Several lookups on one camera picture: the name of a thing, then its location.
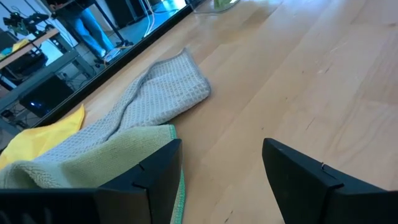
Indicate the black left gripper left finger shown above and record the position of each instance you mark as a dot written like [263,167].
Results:
[124,205]

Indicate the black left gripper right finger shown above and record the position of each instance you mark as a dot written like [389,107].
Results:
[311,199]

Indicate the pale green towel teal edge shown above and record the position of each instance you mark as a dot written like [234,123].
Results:
[93,155]

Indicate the white waffle-weave towel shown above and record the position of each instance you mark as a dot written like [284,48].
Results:
[168,90]

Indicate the black background robot arm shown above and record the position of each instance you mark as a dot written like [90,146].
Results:
[25,23]

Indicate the yellow microfiber towel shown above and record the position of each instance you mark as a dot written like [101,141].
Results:
[40,140]

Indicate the black computer blue light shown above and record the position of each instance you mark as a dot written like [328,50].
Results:
[46,96]

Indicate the person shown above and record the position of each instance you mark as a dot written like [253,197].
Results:
[90,28]

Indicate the wooden background table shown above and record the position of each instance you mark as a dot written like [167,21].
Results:
[28,48]

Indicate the clear plastic bin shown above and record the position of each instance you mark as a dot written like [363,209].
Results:
[202,7]

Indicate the black table edge rail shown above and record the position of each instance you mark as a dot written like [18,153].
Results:
[109,68]

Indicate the grey metal table frame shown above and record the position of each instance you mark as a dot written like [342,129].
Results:
[40,74]

